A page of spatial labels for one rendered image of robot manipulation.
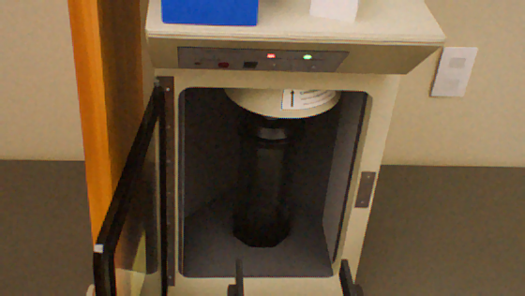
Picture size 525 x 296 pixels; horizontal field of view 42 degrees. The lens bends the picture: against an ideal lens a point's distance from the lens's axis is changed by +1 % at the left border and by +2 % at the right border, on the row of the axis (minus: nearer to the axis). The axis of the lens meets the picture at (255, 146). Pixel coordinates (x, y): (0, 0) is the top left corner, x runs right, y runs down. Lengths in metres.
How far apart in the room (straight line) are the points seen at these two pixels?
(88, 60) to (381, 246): 0.74
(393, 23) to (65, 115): 0.85
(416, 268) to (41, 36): 0.82
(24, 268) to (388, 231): 0.67
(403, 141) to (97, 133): 0.86
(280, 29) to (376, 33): 0.10
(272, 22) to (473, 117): 0.87
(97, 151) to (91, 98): 0.07
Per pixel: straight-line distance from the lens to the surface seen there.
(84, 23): 0.75
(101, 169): 0.85
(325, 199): 1.19
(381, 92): 0.91
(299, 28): 0.73
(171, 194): 0.98
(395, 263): 1.28
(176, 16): 0.71
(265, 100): 0.92
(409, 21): 0.78
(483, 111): 1.54
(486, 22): 1.42
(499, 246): 1.39
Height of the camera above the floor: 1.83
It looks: 36 degrees down
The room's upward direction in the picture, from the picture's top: 5 degrees clockwise
